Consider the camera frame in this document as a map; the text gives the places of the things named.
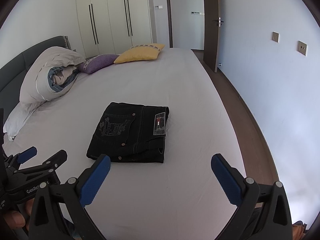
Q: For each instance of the person's left hand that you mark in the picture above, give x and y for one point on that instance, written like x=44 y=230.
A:
x=13 y=220

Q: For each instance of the white pillow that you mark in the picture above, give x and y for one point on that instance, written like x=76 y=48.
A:
x=17 y=120

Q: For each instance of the grey headboard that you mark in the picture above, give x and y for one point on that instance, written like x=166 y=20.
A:
x=15 y=62

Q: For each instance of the brown door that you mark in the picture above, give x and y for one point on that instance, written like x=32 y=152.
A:
x=211 y=42

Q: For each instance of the cream wardrobe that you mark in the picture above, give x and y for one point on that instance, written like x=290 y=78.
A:
x=112 y=17

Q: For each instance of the brown door frame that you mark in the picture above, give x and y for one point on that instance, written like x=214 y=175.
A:
x=168 y=17

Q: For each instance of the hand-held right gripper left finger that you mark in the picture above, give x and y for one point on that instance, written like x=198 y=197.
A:
x=96 y=180

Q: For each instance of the hallway wall switches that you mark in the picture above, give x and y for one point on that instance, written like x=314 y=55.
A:
x=198 y=13

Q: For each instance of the purple pillow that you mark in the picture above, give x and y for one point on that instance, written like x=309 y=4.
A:
x=100 y=61

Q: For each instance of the black pants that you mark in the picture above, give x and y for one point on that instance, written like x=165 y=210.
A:
x=130 y=135

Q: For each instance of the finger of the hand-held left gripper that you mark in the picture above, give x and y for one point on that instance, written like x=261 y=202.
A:
x=27 y=153
x=57 y=158

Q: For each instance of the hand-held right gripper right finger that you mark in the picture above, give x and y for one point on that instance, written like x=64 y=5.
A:
x=225 y=180

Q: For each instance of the grey wall socket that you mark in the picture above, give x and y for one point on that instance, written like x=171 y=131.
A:
x=275 y=37
x=302 y=48

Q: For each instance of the white duvet with blue lining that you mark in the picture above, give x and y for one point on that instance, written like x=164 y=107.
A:
x=40 y=80

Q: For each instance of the yellow pillow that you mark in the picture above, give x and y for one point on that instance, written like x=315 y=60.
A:
x=140 y=53

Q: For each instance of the orange cloth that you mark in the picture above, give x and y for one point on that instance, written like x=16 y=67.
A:
x=298 y=231

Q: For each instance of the bed with white sheet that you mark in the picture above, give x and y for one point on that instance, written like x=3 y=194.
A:
x=175 y=85

